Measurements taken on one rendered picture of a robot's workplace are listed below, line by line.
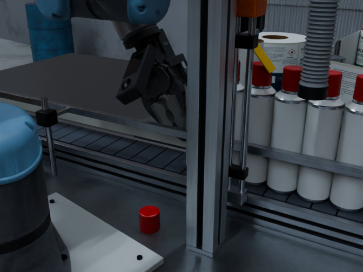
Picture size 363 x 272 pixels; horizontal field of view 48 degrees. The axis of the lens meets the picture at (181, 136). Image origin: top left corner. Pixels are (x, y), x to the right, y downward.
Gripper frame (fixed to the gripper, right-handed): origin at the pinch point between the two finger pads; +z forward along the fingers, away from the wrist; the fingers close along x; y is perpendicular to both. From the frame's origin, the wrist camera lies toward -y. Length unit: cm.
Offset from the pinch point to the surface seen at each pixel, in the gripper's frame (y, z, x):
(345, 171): -3.8, 12.7, -26.3
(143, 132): 3.3, -2.9, 10.7
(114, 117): -3.7, -8.4, 9.6
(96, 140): 0.2, -5.5, 21.0
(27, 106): 3.4, -19.8, 40.8
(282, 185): -2.2, 13.1, -15.7
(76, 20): 374, -147, 351
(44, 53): 289, -112, 345
